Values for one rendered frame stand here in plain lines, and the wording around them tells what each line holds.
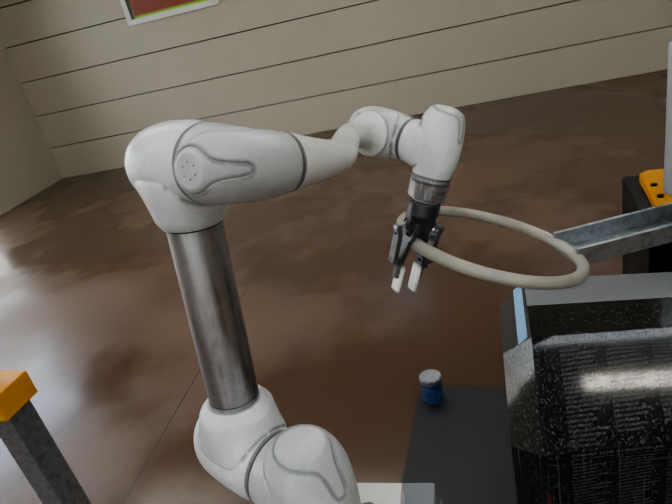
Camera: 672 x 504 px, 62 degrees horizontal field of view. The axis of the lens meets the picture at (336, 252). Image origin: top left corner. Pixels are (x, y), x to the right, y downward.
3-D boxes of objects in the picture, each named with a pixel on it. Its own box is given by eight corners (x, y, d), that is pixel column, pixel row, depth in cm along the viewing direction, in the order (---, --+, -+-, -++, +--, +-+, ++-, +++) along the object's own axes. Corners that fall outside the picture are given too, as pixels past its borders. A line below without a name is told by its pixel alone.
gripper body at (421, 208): (419, 204, 125) (409, 242, 128) (449, 205, 128) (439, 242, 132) (401, 193, 131) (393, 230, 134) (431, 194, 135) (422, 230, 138)
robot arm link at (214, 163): (305, 121, 86) (247, 121, 94) (206, 122, 73) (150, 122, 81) (306, 206, 89) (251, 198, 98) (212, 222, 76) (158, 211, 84)
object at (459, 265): (528, 223, 172) (531, 214, 171) (630, 299, 128) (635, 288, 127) (375, 206, 161) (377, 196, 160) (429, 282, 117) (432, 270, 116)
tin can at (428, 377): (448, 393, 264) (444, 371, 258) (438, 407, 257) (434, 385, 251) (429, 387, 270) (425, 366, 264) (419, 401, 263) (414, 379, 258)
